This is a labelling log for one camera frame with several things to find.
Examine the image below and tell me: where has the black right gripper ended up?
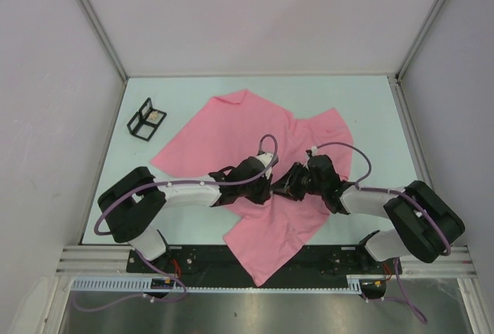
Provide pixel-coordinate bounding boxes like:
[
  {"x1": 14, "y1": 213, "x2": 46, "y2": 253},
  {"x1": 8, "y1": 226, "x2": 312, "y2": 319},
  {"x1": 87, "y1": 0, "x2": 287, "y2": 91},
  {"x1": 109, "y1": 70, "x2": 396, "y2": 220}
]
[{"x1": 269, "y1": 162, "x2": 325, "y2": 201}]

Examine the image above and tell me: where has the gold leaf rhinestone brooch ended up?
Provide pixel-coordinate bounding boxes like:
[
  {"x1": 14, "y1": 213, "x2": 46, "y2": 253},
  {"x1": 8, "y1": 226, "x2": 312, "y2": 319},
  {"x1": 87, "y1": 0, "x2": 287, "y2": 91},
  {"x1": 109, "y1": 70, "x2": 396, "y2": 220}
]
[{"x1": 147, "y1": 110, "x2": 159, "y2": 121}]

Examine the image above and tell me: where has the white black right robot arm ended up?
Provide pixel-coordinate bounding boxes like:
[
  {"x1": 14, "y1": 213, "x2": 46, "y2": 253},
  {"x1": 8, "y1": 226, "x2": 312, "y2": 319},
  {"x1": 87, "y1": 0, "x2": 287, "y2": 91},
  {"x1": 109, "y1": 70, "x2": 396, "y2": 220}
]
[{"x1": 272, "y1": 155, "x2": 465, "y2": 273}]

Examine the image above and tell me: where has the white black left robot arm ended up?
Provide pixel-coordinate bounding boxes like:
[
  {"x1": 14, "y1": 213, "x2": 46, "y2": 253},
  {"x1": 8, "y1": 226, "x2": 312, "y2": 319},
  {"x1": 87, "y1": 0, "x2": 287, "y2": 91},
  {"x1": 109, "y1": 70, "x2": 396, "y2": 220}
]
[{"x1": 95, "y1": 151, "x2": 278, "y2": 272}]

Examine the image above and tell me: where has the pink t-shirt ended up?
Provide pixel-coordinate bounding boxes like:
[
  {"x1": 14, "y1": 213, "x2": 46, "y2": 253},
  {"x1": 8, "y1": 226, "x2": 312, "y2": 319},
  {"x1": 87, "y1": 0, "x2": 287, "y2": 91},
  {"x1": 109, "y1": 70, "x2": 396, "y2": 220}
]
[{"x1": 151, "y1": 89, "x2": 353, "y2": 286}]

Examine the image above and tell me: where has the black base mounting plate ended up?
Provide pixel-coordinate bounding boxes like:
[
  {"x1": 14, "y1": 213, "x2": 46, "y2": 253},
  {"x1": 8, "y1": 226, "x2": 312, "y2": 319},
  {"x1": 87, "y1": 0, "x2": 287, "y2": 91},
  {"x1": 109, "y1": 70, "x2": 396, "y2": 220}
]
[{"x1": 151, "y1": 245, "x2": 394, "y2": 289}]

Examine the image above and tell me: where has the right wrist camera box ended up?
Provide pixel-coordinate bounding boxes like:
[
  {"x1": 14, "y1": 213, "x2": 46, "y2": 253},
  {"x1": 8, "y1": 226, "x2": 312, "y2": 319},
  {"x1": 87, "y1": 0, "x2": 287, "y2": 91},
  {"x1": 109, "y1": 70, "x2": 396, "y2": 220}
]
[{"x1": 306, "y1": 147, "x2": 319, "y2": 162}]

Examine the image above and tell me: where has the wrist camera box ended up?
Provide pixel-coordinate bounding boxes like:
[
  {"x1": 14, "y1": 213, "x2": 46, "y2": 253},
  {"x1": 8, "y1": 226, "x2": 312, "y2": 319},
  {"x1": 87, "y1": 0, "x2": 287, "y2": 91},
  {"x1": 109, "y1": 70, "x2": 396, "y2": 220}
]
[
  {"x1": 256, "y1": 152, "x2": 279, "y2": 178},
  {"x1": 306, "y1": 147, "x2": 319, "y2": 162}
]

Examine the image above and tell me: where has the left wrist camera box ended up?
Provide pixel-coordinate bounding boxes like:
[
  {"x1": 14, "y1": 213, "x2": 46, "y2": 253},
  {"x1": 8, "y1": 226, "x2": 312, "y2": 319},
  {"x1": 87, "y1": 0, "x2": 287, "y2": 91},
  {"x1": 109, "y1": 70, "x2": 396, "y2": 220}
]
[{"x1": 256, "y1": 152, "x2": 279, "y2": 178}]

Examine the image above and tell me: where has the black wire frame box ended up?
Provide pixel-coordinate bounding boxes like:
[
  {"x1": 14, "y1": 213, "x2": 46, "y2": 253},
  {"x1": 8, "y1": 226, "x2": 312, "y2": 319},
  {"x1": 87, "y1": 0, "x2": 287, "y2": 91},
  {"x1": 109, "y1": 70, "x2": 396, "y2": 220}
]
[{"x1": 127, "y1": 97, "x2": 167, "y2": 142}]

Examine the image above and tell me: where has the white slotted cable duct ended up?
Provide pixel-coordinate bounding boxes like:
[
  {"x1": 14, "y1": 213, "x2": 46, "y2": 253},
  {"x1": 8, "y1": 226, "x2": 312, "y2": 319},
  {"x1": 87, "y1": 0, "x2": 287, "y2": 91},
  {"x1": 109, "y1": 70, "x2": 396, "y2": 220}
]
[{"x1": 71, "y1": 275, "x2": 391, "y2": 295}]

